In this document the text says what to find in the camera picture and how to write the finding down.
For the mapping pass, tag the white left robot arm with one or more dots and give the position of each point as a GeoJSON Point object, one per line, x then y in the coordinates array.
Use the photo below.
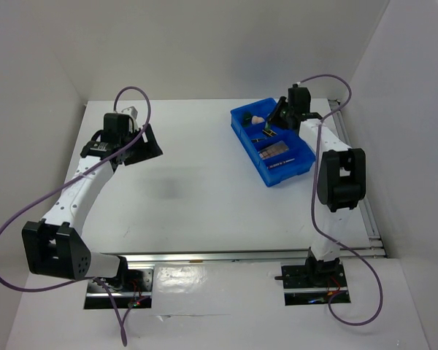
{"type": "Point", "coordinates": [54, 245]}

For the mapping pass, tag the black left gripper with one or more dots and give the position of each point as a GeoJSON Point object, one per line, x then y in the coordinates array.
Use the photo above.
{"type": "Point", "coordinates": [148, 149]}

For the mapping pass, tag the beige makeup sponge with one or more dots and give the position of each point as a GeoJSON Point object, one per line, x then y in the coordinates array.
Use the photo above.
{"type": "Point", "coordinates": [257, 120]}

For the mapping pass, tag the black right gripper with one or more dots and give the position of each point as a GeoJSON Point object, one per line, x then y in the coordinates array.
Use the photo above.
{"type": "Point", "coordinates": [274, 119]}

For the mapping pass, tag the blue divided plastic tray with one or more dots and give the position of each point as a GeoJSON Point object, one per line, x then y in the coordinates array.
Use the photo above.
{"type": "Point", "coordinates": [298, 149]}

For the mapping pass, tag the dark green puff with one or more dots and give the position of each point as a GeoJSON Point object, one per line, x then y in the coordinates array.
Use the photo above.
{"type": "Point", "coordinates": [246, 117]}

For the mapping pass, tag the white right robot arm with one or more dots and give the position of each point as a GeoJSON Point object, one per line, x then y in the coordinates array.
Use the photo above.
{"type": "Point", "coordinates": [325, 247]}

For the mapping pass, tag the aluminium front rail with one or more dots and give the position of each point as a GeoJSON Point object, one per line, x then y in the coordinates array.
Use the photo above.
{"type": "Point", "coordinates": [213, 257]}

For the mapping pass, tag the long black gold lipstick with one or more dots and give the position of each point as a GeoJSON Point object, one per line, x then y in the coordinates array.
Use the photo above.
{"type": "Point", "coordinates": [269, 133]}

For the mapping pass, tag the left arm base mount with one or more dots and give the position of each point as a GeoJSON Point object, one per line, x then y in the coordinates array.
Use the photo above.
{"type": "Point", "coordinates": [135, 291]}

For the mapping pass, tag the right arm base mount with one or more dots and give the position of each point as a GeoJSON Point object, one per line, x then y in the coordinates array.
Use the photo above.
{"type": "Point", "coordinates": [313, 283]}

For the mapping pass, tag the pink makeup pencil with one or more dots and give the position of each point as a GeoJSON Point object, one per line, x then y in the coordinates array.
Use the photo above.
{"type": "Point", "coordinates": [281, 163]}

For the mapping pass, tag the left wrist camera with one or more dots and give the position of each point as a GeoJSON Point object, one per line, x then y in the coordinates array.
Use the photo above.
{"type": "Point", "coordinates": [131, 112]}

